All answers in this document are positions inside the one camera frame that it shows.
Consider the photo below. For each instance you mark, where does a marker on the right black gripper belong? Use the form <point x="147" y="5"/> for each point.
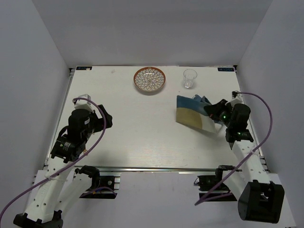
<point x="213" y="110"/>

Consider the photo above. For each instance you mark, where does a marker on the clear drinking glass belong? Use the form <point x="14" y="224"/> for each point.
<point x="189" y="75"/>

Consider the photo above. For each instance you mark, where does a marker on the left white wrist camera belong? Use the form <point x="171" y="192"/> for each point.
<point x="83" y="102"/>

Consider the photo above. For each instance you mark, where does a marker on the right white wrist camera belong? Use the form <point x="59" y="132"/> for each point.
<point x="236" y="99"/>

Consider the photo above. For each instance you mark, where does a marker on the right blue corner label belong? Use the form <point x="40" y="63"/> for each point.
<point x="226" y="69"/>

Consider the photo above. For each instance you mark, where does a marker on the blue beige placemat cloth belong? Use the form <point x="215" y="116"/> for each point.
<point x="190" y="112"/>

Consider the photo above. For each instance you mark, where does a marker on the left blue corner label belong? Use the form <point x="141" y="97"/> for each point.
<point x="85" y="68"/>

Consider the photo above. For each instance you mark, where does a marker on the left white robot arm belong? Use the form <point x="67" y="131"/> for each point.
<point x="51" y="201"/>

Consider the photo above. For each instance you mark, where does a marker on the blue corner label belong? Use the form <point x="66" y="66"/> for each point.
<point x="85" y="68"/>
<point x="226" y="69"/>

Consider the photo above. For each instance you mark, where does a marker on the floral patterned ceramic bowl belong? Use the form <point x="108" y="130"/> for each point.
<point x="149" y="79"/>

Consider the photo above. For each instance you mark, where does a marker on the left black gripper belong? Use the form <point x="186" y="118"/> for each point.
<point x="108" y="116"/>

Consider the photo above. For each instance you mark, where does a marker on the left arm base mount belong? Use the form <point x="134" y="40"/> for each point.
<point x="106" y="187"/>

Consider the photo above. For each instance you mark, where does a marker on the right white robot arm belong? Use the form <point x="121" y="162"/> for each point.
<point x="259" y="199"/>

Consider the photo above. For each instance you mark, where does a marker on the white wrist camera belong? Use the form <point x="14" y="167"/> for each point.
<point x="236" y="99"/>
<point x="83" y="102"/>

